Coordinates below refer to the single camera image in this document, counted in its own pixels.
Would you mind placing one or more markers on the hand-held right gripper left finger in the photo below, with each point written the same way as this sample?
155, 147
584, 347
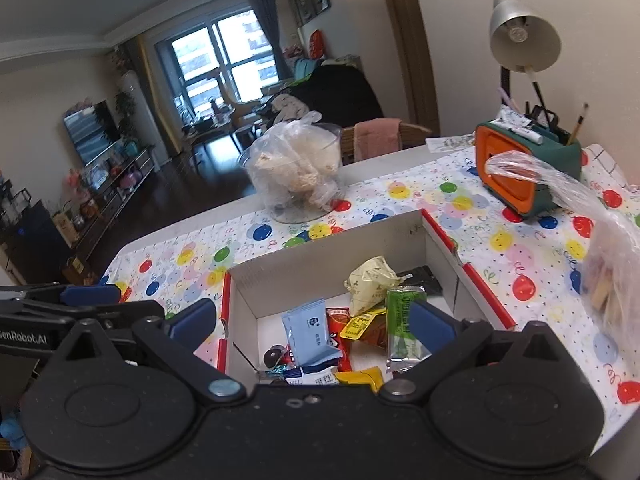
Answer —
192, 322

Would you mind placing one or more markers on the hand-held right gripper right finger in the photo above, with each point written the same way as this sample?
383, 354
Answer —
431, 325

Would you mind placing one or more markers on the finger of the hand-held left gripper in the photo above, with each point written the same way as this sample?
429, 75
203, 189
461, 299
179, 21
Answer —
125, 311
90, 294

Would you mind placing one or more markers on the green snack packet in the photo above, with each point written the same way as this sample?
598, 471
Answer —
397, 310

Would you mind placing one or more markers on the black snack packet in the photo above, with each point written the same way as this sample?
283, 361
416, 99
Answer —
425, 280

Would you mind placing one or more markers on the dark red snack bag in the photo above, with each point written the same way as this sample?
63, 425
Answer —
375, 338

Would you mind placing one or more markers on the yellow snack packet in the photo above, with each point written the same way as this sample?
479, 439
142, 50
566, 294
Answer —
360, 325

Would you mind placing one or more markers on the cream snack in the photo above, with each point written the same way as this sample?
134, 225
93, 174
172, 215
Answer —
372, 280

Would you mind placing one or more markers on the small yellow sachet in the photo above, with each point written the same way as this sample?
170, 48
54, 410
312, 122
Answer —
360, 377

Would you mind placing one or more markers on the brown candy packet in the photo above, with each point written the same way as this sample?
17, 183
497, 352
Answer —
275, 357

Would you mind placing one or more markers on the large red snack bag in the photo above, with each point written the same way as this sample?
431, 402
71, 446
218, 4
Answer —
337, 327

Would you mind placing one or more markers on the light blue packet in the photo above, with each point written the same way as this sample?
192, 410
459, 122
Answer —
307, 330

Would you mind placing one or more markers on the red cardboard box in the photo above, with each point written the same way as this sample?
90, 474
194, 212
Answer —
325, 260

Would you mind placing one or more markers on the white and blue packet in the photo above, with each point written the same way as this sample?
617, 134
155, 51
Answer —
315, 376

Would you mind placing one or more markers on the brown paper bag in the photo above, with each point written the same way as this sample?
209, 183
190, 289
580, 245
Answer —
73, 271

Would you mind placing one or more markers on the black cabinet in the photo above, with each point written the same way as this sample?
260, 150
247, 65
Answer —
35, 235

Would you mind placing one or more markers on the tv cabinet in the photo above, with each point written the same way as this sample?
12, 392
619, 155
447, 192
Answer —
115, 200

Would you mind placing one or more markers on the blue fabric item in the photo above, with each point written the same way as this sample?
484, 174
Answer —
11, 432

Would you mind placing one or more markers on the pink artificial flowers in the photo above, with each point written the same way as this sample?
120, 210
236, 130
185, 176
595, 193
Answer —
75, 182

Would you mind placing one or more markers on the balloon print tablecloth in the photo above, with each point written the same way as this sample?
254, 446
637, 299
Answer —
450, 200

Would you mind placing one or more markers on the clear plastic tub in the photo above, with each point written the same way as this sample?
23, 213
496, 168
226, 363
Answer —
295, 210

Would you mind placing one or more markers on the television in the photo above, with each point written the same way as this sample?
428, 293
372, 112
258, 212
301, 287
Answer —
90, 132

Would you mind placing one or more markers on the white standing air conditioner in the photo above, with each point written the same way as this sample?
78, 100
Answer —
142, 120

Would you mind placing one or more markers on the green house plant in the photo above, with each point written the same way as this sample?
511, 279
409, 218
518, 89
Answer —
125, 115

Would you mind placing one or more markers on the paper sheets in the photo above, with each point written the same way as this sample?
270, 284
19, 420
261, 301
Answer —
450, 143

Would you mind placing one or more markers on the clear plastic bag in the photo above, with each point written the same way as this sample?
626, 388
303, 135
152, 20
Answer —
610, 260

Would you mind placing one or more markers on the wooden chair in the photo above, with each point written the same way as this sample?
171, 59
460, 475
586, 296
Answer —
415, 135

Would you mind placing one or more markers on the bag of pastries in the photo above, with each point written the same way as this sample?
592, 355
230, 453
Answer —
295, 160

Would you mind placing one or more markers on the pink towel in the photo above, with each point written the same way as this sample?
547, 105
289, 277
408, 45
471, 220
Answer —
377, 140

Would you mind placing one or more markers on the white marker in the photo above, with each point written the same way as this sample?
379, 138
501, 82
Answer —
520, 131

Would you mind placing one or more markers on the white clothes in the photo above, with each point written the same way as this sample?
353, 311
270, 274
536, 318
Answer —
290, 106

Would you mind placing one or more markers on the black coat on sofa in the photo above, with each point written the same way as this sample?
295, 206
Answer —
340, 95

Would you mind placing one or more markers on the brush pen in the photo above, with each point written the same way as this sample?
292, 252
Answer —
577, 122

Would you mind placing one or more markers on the large window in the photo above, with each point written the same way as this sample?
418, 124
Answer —
220, 60

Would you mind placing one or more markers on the wooden door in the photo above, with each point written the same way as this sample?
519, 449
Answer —
405, 45

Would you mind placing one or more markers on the red printed cushion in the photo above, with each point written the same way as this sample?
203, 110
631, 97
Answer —
316, 45

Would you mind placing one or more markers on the grey curtain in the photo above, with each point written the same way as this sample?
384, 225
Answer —
267, 25

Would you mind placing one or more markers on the silver desk lamp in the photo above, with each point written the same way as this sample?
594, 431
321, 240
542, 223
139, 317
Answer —
525, 30

